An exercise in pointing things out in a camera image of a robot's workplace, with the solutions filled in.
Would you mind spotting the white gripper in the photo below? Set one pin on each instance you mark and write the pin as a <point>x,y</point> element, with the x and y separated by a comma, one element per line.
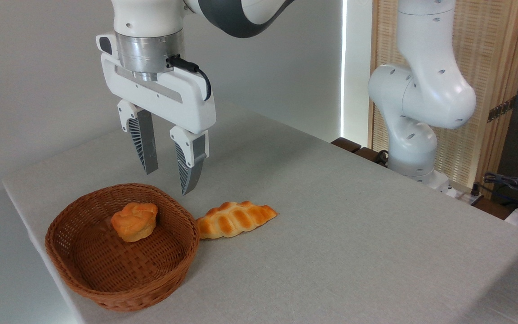
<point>182,103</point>

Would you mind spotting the long braided bread loaf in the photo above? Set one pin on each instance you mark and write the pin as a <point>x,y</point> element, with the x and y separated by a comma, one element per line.
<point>234,219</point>

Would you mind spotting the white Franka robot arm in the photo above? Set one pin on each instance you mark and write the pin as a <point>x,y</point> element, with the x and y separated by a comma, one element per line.
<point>421,90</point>

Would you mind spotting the round orange bread bun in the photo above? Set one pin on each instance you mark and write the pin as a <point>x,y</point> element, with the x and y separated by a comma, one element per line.
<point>134,222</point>

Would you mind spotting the brown wicker basket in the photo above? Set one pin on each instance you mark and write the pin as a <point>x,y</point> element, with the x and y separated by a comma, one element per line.
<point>106,274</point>

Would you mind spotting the grey tablecloth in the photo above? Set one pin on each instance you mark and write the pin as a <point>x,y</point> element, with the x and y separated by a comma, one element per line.
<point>331,247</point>

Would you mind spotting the white power strip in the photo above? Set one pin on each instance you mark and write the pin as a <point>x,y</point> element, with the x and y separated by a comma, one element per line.
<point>463,195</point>

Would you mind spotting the dark metal screen hinge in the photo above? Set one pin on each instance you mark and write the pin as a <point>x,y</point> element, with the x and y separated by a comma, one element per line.
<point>502,109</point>

